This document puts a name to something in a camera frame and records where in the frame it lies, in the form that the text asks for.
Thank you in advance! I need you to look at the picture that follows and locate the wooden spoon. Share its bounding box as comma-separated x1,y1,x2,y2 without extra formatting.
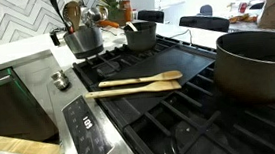
62,1,81,33
98,70,183,87

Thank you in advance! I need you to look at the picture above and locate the wooden spoon on griddle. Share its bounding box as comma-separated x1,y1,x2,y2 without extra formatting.
98,70,183,87

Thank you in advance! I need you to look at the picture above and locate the silver utensil container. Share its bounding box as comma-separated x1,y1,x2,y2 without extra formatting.
64,26,104,59

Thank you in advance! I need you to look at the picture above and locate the wooden spatula on griddle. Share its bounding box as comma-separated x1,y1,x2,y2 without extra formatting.
85,80,182,98

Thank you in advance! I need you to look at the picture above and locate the stainless gas stove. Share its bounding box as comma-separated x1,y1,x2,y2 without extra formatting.
48,37,275,154

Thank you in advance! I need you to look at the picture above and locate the small dark pot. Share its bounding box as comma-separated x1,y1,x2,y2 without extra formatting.
123,21,157,52

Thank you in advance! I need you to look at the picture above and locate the black cast iron griddle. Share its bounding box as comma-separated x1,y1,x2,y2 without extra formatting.
107,47,212,84

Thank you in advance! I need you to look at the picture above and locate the black dining chair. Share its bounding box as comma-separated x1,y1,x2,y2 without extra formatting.
137,10,164,23
179,15,230,32

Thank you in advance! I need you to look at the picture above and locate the stove control knob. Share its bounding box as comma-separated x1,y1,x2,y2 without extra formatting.
51,70,70,91

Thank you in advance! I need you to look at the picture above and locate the silver ladle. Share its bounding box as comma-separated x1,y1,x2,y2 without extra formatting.
81,7,101,27

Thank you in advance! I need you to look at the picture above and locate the potted green plant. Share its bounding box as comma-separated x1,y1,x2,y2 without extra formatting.
100,0,126,26

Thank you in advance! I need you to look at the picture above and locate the large dark pot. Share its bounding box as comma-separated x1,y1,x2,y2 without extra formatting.
213,31,275,104

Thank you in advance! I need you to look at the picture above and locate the black slotted spatula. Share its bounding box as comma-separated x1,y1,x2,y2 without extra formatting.
49,0,73,34

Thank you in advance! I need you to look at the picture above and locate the wooden cart top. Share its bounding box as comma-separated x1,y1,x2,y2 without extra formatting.
0,136,60,154

